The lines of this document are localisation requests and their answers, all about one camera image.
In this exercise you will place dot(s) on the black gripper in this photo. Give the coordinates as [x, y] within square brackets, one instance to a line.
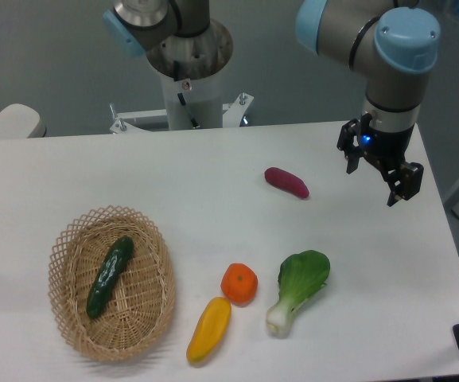
[383, 150]

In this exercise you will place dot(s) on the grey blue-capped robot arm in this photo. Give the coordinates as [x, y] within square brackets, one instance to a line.
[393, 44]

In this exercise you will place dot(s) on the dark green cucumber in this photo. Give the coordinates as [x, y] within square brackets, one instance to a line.
[114, 263]

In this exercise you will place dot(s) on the woven wicker basket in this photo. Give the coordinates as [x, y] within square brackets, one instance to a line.
[142, 302]

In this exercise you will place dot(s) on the purple sweet potato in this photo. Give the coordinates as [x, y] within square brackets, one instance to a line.
[287, 182]

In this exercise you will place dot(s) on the green bok choy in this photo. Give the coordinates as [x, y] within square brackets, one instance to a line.
[300, 277]

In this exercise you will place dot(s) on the orange tangerine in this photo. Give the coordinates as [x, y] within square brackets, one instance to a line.
[239, 284]

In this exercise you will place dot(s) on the yellow mango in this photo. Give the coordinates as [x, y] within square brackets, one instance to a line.
[210, 330]

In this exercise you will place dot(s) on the white chair armrest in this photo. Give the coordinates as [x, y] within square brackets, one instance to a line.
[18, 121]

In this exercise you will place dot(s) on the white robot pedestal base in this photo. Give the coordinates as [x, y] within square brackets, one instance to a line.
[190, 70]

